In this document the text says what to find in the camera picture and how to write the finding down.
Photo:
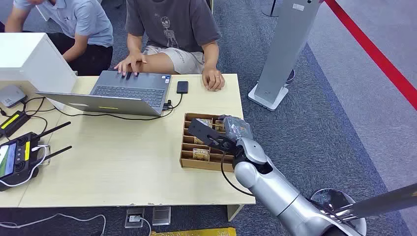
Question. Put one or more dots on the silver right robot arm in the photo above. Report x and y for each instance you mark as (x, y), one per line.
(277, 192)

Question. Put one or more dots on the white cabinet box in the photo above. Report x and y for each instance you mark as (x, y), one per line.
(29, 55)

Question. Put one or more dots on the chrome stanchion pole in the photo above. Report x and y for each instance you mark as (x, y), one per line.
(384, 200)

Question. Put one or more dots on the black remote controller with screen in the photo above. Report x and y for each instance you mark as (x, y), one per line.
(19, 158)

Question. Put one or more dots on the black device with yellow label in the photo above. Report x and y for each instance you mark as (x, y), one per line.
(13, 123)

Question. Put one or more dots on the yellow strip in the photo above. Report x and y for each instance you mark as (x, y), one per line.
(195, 232)

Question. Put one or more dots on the person's right hand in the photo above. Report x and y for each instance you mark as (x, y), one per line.
(132, 62)

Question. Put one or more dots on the floor outlet cover plate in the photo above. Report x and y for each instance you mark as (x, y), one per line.
(161, 215)

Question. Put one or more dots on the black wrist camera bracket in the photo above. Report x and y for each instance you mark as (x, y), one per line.
(203, 132)

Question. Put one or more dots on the round black stand base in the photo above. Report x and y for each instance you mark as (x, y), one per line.
(291, 76)

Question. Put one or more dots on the red barrier belt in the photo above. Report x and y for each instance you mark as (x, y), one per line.
(374, 53)

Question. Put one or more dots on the hotel key card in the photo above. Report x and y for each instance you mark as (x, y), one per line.
(206, 122)
(201, 154)
(199, 140)

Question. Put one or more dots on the chrome stanchion base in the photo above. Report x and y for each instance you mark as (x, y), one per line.
(325, 197)

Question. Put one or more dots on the person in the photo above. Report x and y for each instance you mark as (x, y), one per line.
(172, 22)
(81, 19)

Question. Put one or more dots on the dark stanchion base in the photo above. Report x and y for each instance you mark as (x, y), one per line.
(271, 11)

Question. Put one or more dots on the person's left hand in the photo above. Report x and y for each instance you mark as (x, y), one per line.
(213, 79)

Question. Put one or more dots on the floor power outlet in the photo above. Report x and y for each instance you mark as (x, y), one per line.
(134, 217)

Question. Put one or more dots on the grey standing pillar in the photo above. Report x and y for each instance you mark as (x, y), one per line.
(286, 49)

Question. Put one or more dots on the person's forearm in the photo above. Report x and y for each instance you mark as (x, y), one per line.
(76, 47)

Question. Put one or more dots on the black phone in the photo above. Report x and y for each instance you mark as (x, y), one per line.
(182, 87)

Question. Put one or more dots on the person's left forearm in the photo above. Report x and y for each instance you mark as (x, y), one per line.
(211, 55)

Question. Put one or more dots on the grey laptop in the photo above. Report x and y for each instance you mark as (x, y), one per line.
(130, 89)

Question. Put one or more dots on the wooden compartment card box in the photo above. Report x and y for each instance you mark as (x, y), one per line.
(190, 160)

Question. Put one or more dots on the person's right forearm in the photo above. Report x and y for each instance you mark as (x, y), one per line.
(135, 44)

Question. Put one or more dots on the small grey mini computer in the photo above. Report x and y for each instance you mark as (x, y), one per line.
(11, 96)

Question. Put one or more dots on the beige desk leg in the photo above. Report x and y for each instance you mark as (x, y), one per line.
(234, 211)

